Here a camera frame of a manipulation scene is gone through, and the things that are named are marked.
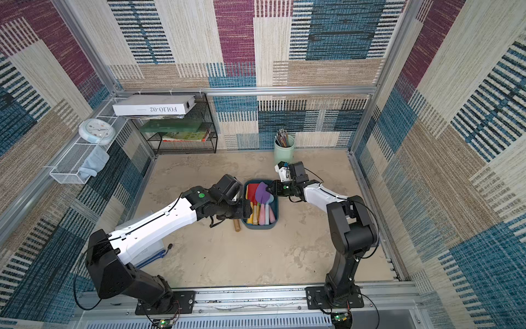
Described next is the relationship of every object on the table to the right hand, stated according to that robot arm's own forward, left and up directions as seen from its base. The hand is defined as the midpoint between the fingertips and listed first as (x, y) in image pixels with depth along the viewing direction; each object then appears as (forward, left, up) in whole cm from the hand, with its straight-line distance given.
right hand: (268, 186), depth 94 cm
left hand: (-16, +9, +7) cm, 19 cm away
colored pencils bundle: (+25, -8, +7) cm, 27 cm away
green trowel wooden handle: (-16, +13, -7) cm, 22 cm away
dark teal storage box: (-8, -4, -7) cm, 11 cm away
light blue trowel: (-5, -1, -4) cm, 7 cm away
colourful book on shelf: (+22, +39, +11) cm, 46 cm away
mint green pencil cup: (+21, -9, -1) cm, 23 cm away
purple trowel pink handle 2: (-13, -2, -5) cm, 15 cm away
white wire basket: (-2, +64, +25) cm, 69 cm away
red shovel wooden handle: (0, +7, -5) cm, 9 cm away
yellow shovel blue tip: (-14, +8, -4) cm, 17 cm away
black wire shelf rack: (+27, +30, +22) cm, 46 cm away
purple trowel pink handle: (-2, +3, -5) cm, 6 cm away
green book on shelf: (+27, +46, +15) cm, 55 cm away
